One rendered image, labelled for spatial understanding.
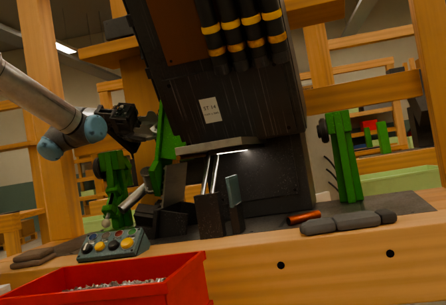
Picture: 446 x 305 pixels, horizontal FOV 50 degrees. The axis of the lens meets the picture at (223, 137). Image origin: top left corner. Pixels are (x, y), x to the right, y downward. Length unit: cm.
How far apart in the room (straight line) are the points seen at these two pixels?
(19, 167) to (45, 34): 1113
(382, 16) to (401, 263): 1100
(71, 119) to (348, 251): 77
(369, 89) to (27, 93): 107
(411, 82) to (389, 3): 1032
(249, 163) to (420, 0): 74
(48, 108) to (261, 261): 66
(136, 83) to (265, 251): 94
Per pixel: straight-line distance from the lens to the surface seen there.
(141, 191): 143
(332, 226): 103
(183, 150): 111
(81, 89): 1240
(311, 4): 153
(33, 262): 130
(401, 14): 1199
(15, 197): 1315
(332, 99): 169
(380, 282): 103
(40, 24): 200
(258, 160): 141
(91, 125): 134
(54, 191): 193
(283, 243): 102
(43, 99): 129
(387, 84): 170
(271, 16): 109
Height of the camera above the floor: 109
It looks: 2 degrees up
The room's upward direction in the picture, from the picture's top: 9 degrees counter-clockwise
